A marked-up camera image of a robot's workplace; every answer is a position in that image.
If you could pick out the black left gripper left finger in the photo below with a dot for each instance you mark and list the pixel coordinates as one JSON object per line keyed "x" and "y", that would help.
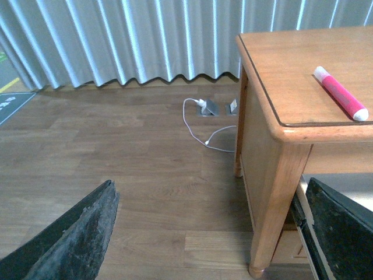
{"x": 73, "y": 246}

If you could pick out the pink marker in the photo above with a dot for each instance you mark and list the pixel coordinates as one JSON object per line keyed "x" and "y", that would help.
{"x": 354, "y": 108}

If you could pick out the wooden nightstand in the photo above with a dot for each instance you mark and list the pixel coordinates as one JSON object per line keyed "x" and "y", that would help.
{"x": 289, "y": 125}

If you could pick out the green floor mat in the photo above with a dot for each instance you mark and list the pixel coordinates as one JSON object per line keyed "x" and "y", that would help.
{"x": 12, "y": 102}

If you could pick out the floor socket with charger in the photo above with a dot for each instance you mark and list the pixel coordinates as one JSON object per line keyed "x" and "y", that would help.
{"x": 207, "y": 108}

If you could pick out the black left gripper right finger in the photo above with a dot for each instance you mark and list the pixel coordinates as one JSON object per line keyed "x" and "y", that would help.
{"x": 341, "y": 233}

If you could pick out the open floor socket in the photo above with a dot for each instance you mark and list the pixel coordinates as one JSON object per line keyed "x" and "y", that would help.
{"x": 232, "y": 108}

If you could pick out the grey pleated curtain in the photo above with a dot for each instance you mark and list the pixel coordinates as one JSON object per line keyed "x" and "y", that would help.
{"x": 59, "y": 43}

